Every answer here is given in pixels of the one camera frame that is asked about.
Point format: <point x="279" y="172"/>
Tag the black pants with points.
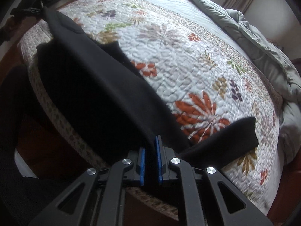
<point x="114" y="110"/>

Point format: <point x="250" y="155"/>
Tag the dark clothes pile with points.
<point x="26" y="8"/>

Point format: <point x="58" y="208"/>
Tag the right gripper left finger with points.
<point x="96" y="197"/>

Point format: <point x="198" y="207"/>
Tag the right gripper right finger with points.
<point x="204" y="196"/>

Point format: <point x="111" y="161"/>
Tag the floral quilted bedspread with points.
<point x="203" y="76"/>

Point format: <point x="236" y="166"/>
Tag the grey-green comforter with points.
<point x="274" y="65"/>

